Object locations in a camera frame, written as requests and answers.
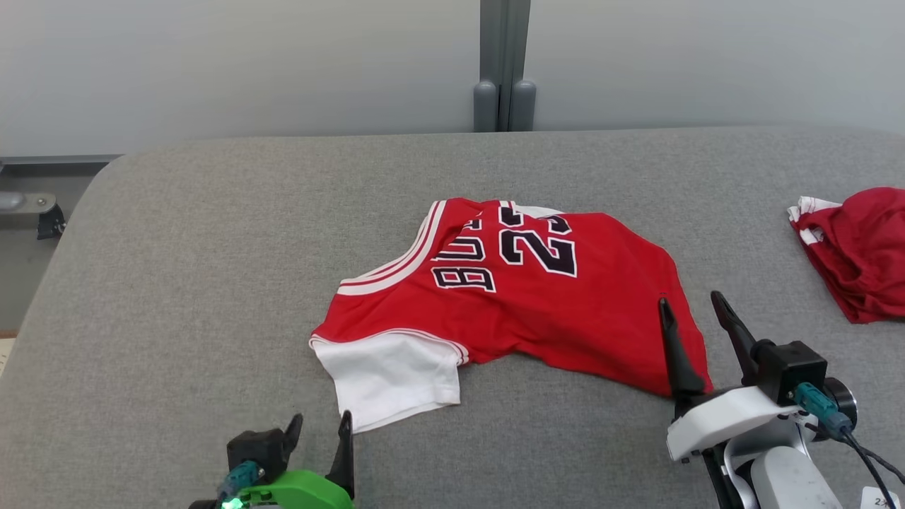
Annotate black frame foot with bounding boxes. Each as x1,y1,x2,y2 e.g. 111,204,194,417
37,204,66,240

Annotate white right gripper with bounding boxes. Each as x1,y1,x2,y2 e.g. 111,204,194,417
658,291,817,462

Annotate white paper label tag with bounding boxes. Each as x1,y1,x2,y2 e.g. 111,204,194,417
861,486,902,509

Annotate grey double metal partition post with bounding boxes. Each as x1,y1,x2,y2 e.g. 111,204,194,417
472,0,537,133

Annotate black cable with teal connector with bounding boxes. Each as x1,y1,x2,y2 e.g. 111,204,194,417
216,460,264,507
793,382,900,509

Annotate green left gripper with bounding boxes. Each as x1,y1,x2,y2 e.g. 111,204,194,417
237,410,355,509

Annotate grey metal frame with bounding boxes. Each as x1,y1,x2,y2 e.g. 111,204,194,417
0,154,121,213

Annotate red shorts with white stripes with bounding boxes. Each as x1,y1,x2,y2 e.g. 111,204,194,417
788,187,905,324

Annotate red basketball jersey number 23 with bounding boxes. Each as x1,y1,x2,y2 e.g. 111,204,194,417
309,198,713,433

